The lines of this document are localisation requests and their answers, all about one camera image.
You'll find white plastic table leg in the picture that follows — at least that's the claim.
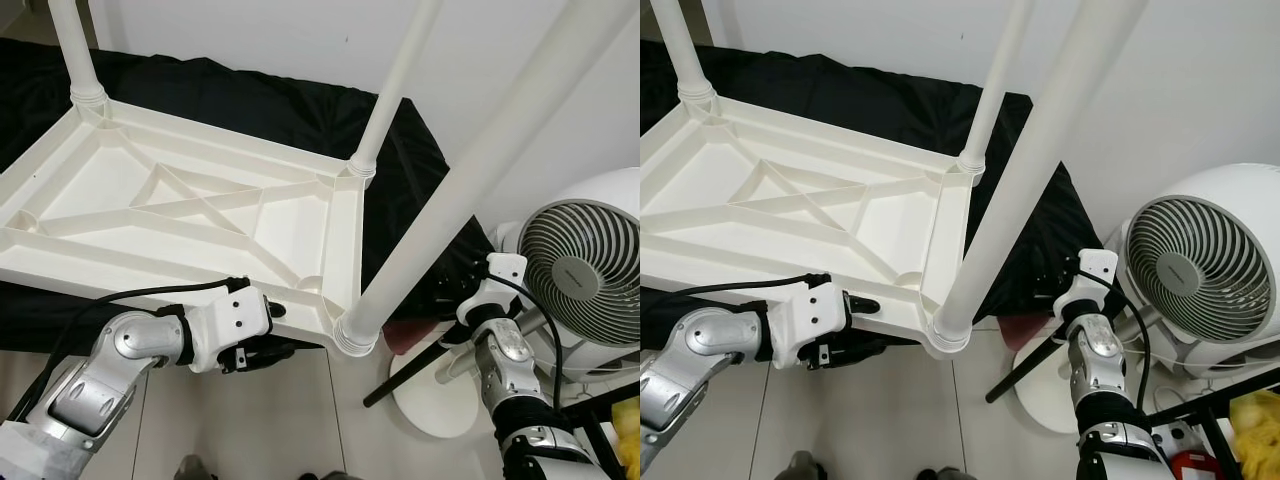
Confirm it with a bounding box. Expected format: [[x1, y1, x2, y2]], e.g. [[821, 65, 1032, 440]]
[[335, 0, 637, 356], [48, 0, 109, 109], [348, 0, 443, 183], [650, 0, 719, 106], [930, 0, 1149, 353], [958, 0, 1036, 183]]

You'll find grey robot left foot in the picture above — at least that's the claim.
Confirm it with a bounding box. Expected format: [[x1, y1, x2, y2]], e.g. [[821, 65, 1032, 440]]
[[785, 450, 827, 480]]

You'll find black metal stand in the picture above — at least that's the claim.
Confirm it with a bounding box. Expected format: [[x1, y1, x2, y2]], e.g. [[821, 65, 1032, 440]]
[[1150, 365, 1280, 480], [555, 380, 640, 480]]

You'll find white box with coloured dots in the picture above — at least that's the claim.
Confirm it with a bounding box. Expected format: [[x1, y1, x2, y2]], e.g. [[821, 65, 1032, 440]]
[[1150, 420, 1201, 456]]

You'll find black tablecloth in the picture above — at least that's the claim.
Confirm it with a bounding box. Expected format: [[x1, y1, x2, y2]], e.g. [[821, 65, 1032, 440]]
[[640, 40, 1106, 341], [0, 38, 496, 351]]

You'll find yellow object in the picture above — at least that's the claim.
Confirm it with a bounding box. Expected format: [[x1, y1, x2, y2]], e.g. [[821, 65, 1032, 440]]
[[1230, 390, 1280, 480], [618, 405, 640, 480]]

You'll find red round object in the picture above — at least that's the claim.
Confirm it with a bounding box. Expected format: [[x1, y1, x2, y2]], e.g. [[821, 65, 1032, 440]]
[[1170, 450, 1216, 480]]

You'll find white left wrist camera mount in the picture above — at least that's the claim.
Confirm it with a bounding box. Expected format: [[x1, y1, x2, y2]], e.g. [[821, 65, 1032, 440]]
[[768, 282, 853, 369], [185, 288, 273, 373]]

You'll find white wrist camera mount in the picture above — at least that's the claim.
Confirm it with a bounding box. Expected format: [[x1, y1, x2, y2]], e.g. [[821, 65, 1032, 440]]
[[768, 282, 853, 369], [185, 288, 273, 373], [455, 253, 528, 326], [1055, 250, 1119, 319]]

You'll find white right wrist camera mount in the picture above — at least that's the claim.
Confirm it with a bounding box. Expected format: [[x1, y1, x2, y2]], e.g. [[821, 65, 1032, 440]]
[[455, 253, 528, 326], [1055, 250, 1119, 319]]

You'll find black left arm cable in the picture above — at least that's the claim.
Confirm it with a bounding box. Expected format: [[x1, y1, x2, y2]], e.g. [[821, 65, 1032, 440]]
[[640, 273, 831, 301], [5, 278, 251, 421]]

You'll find white pedestal fan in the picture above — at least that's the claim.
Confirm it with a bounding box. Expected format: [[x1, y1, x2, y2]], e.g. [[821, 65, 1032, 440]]
[[1012, 163, 1280, 436], [390, 168, 640, 441]]

